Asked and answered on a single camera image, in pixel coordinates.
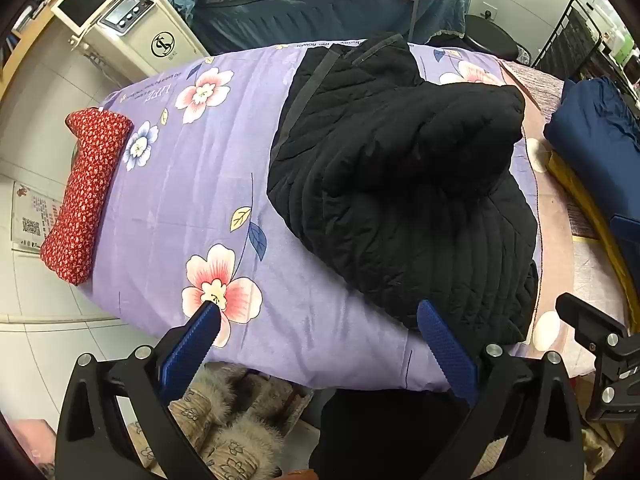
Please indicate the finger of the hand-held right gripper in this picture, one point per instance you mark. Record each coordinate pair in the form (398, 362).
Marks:
(627, 237)
(607, 360)

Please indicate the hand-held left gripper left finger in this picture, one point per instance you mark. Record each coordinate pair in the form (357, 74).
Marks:
(192, 347)

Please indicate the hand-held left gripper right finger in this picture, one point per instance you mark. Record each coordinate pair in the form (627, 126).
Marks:
(447, 355)

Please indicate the black quilted jacket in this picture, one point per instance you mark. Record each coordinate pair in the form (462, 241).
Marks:
(400, 185)

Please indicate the yellow folded cloth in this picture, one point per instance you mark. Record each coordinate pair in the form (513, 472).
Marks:
(590, 200)

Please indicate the brown furry slipper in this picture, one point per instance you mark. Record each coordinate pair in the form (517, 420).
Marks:
(245, 447)
(225, 395)

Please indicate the pink dotted bed sheet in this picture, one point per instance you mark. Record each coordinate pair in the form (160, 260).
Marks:
(555, 200)

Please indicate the person's black pants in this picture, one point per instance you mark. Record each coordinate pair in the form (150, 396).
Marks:
(390, 435)

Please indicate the navy folded cloth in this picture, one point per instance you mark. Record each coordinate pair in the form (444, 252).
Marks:
(595, 135)

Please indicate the purple floral blanket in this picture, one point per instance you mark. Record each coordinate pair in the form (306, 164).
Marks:
(200, 200)

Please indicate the red floral pillow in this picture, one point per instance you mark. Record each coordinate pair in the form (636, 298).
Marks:
(82, 195)

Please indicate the pink cloth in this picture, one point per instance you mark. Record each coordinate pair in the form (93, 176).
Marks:
(30, 442)

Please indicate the black metal rack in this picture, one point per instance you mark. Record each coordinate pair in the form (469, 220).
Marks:
(570, 45)

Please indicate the printed paper sheet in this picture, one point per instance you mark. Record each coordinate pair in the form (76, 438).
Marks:
(35, 215)

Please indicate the black round stool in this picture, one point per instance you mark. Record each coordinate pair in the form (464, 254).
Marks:
(492, 35)

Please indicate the white machine with screen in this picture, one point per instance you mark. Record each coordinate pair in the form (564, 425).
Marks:
(145, 25)

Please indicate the white wall socket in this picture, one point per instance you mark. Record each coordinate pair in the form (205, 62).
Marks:
(487, 12)

